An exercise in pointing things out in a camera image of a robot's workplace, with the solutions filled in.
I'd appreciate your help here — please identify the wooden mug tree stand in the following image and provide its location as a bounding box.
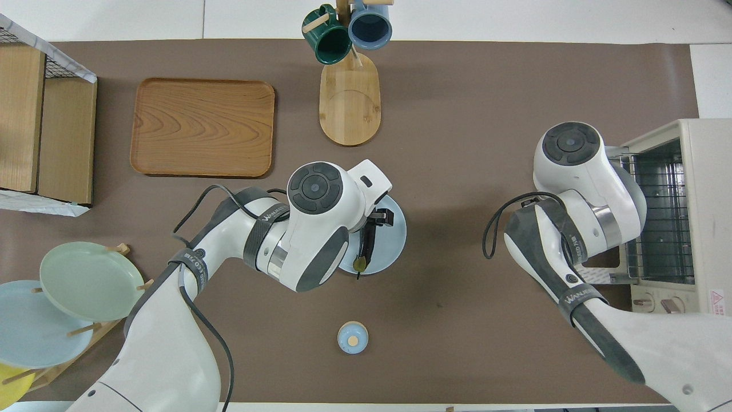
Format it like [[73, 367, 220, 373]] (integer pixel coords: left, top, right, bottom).
[[302, 0, 395, 146]]

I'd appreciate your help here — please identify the blue mug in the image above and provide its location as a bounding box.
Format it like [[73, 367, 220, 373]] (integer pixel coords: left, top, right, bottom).
[[348, 0, 393, 50]]

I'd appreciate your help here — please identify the blue service bell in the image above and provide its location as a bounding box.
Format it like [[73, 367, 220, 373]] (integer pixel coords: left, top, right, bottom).
[[337, 321, 369, 354]]

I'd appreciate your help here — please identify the wooden step shelf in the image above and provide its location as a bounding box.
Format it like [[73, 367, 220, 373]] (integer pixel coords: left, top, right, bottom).
[[0, 45, 95, 205]]

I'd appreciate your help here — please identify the mint green plate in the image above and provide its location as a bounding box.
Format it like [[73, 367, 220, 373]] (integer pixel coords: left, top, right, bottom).
[[39, 241, 145, 322]]

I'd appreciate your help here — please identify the wooden serving tray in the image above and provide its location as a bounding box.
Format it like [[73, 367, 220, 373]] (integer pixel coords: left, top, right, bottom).
[[130, 78, 276, 177]]

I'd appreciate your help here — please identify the wooden plate rack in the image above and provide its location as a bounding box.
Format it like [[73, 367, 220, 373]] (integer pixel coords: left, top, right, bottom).
[[26, 243, 155, 393]]

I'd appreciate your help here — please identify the wire and wood shelf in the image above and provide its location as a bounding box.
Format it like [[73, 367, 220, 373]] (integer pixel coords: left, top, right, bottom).
[[0, 13, 98, 217]]

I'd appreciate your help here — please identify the small light blue plate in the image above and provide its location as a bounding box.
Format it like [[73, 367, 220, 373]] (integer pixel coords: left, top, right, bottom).
[[337, 195, 408, 275]]

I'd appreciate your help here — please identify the yellow plate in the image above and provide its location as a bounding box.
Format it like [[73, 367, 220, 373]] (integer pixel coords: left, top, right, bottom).
[[0, 362, 35, 410]]

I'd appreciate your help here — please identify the large light blue plate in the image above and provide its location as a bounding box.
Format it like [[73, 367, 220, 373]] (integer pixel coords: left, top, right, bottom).
[[0, 280, 95, 369]]

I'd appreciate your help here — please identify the black right arm gripper cable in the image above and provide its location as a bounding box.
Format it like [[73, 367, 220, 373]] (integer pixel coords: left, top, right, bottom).
[[483, 192, 567, 260]]

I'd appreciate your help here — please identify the cream toaster oven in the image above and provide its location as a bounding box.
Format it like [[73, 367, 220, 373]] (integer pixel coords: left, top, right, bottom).
[[578, 118, 732, 315]]

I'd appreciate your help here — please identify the black left arm gripper cable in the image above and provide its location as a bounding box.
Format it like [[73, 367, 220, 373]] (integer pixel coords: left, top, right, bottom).
[[172, 184, 287, 412]]

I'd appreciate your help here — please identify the brown table mat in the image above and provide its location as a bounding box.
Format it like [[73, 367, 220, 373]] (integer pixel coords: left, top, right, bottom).
[[0, 39, 701, 404]]

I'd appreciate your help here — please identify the black arm gripper cable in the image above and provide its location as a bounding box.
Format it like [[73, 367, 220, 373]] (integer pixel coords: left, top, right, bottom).
[[483, 192, 567, 260], [172, 184, 287, 412]]

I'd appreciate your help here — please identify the dark green mug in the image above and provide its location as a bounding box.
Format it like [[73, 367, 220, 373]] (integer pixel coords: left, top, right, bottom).
[[302, 4, 352, 65]]

